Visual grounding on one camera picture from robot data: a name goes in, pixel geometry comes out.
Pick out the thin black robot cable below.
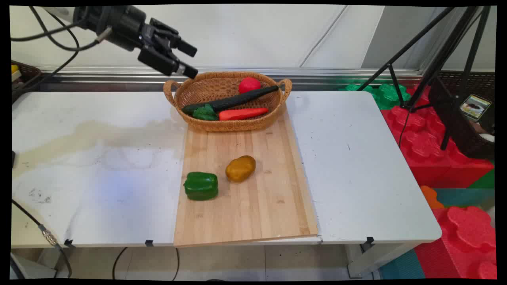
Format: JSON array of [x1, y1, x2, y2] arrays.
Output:
[[11, 22, 86, 42]]

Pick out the white table leg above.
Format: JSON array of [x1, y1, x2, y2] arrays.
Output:
[[345, 242, 416, 278]]

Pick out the black cable under table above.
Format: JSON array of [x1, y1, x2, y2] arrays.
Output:
[[112, 247, 181, 281]]

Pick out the black tripod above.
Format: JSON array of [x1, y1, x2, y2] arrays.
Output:
[[356, 6, 492, 151]]

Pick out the wooden cutting board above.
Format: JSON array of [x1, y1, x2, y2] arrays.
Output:
[[173, 104, 319, 248]]

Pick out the orange toy carrot, green leaves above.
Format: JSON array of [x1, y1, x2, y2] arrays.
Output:
[[193, 104, 269, 122]]

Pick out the black cable with metal connector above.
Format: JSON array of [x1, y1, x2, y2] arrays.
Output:
[[11, 199, 72, 277]]

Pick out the tan wicker basket with handles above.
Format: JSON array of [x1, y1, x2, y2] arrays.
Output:
[[163, 71, 293, 133]]

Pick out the green foam block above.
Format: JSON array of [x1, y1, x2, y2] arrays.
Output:
[[339, 82, 412, 110]]

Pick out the red toy tomato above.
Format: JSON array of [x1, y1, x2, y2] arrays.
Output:
[[238, 77, 261, 95]]

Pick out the small dark wicker basket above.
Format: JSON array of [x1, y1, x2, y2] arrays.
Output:
[[11, 60, 42, 104]]

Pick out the black cable with silver plug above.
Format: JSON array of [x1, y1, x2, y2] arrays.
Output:
[[29, 6, 113, 52]]

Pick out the green toy bell pepper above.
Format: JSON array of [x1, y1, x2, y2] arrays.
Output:
[[183, 171, 219, 201]]

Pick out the brown toy potato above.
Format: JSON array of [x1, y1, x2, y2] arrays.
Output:
[[225, 155, 256, 183]]

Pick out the orange foam piece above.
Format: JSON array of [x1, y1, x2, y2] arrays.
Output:
[[421, 185, 445, 209]]

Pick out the aluminium wall rail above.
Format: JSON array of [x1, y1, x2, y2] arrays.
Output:
[[38, 66, 422, 92]]

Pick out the dark green toy cucumber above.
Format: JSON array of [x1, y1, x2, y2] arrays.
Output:
[[182, 85, 280, 116]]

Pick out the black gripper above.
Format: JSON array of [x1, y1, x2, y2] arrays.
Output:
[[73, 6, 199, 79]]

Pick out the phone with colourful screen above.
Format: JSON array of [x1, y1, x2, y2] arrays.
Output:
[[459, 94, 492, 122]]

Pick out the large dark wicker basket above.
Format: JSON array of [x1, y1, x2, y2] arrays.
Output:
[[428, 71, 496, 160]]

